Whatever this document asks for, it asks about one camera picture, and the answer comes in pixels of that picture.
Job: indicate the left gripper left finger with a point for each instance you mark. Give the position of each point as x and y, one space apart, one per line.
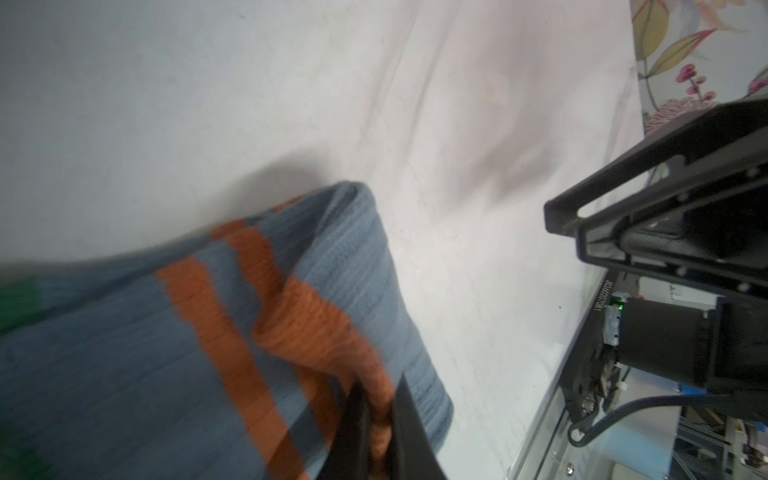
349 456

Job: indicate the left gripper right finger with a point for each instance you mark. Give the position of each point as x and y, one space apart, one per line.
409 455

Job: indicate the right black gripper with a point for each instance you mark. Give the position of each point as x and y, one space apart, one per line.
688 204

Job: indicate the blue green orange sock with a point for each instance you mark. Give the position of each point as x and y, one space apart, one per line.
229 355

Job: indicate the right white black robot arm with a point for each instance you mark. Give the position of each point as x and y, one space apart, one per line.
722 352

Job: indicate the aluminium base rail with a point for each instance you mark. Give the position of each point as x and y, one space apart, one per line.
640 446

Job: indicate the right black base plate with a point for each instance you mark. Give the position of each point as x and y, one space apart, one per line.
575 382

